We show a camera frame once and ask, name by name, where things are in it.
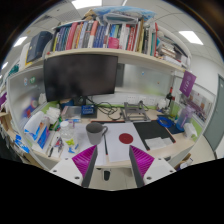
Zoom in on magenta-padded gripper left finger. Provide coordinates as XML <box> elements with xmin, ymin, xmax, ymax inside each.
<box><xmin>49</xmin><ymin>144</ymin><xmax>99</xmax><ymax>188</ymax></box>

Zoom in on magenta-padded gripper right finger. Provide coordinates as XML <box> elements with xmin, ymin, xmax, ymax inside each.
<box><xmin>128</xmin><ymin>144</ymin><xmax>177</xmax><ymax>188</ymax></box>

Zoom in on small white paper note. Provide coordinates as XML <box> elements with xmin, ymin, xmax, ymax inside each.
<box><xmin>144</xmin><ymin>136</ymin><xmax>174</xmax><ymax>151</ymax></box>

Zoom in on white handwritten paper sheet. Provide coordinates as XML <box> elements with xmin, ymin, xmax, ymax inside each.
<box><xmin>68</xmin><ymin>122</ymin><xmax>108</xmax><ymax>167</ymax></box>

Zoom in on black desk mat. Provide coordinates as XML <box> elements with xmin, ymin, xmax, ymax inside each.
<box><xmin>133</xmin><ymin>119</ymin><xmax>177</xmax><ymax>151</ymax></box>

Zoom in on grey ceramic mug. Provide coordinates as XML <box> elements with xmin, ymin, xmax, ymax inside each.
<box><xmin>85</xmin><ymin>121</ymin><xmax>109</xmax><ymax>146</ymax></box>

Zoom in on black pen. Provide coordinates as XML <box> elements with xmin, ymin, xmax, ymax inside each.
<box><xmin>102</xmin><ymin>133</ymin><xmax>110</xmax><ymax>156</ymax></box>

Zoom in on flat round red coaster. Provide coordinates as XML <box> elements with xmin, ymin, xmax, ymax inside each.
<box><xmin>118</xmin><ymin>132</ymin><xmax>134</xmax><ymax>145</ymax></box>

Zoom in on blue tissue box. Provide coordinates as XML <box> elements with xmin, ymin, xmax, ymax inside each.
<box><xmin>23</xmin><ymin>110</ymin><xmax>51</xmax><ymax>150</ymax></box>

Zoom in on translucent purple drink bottle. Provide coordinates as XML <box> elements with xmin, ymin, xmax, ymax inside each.
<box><xmin>175</xmin><ymin>105</ymin><xmax>195</xmax><ymax>132</ymax></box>

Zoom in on grey metal laptop stand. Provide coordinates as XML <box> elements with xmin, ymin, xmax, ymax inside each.
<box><xmin>120</xmin><ymin>101</ymin><xmax>152</xmax><ymax>123</ymax></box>

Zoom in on small blue box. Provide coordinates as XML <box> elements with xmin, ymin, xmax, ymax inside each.
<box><xmin>80</xmin><ymin>104</ymin><xmax>98</xmax><ymax>119</ymax></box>

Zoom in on dark wine bottle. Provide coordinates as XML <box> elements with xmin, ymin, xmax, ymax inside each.
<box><xmin>166</xmin><ymin>86</ymin><xmax>175</xmax><ymax>108</ymax></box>

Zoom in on grey door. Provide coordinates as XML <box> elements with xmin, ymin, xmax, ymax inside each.
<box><xmin>203</xmin><ymin>74</ymin><xmax>224</xmax><ymax>154</ymax></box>

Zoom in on purple hanging banner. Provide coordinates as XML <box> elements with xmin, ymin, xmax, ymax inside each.
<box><xmin>179</xmin><ymin>70</ymin><xmax>197</xmax><ymax>98</ymax></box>

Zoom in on black computer monitor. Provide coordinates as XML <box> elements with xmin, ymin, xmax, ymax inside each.
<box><xmin>43</xmin><ymin>54</ymin><xmax>119</xmax><ymax>103</ymax></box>

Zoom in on blue coiled cable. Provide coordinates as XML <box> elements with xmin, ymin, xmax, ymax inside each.
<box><xmin>156</xmin><ymin>114</ymin><xmax>175</xmax><ymax>129</ymax></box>

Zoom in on black tangled cables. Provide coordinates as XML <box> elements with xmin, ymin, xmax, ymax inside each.
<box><xmin>87</xmin><ymin>97</ymin><xmax>124</xmax><ymax>122</ymax></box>

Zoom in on wall shelf with books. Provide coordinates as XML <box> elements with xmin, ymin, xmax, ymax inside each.
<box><xmin>19</xmin><ymin>6</ymin><xmax>193</xmax><ymax>73</ymax></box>

